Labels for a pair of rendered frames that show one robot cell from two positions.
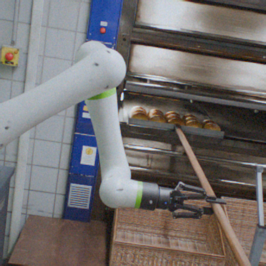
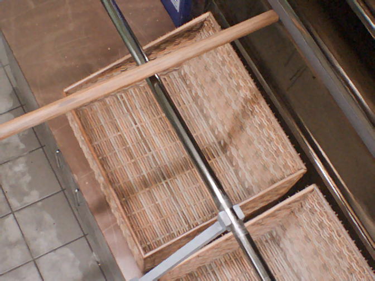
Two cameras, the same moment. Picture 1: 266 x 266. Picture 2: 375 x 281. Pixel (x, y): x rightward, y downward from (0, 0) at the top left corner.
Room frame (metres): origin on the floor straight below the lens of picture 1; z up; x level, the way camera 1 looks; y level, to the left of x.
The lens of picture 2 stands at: (1.82, -0.98, 2.49)
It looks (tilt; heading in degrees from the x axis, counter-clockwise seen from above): 65 degrees down; 56
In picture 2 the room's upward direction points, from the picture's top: 11 degrees clockwise
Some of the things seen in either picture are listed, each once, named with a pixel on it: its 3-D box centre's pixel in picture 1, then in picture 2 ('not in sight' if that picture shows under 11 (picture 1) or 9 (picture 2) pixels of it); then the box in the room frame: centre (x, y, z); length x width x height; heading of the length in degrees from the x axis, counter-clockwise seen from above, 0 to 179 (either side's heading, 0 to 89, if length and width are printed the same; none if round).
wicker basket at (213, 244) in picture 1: (165, 228); (177, 139); (2.26, -0.27, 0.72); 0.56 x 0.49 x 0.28; 92
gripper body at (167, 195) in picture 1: (170, 199); not in sight; (1.50, -0.17, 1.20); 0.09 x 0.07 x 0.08; 94
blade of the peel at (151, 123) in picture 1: (172, 119); not in sight; (2.75, -0.24, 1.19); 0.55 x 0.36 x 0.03; 94
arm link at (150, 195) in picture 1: (148, 196); not in sight; (1.50, -0.10, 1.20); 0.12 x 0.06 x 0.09; 4
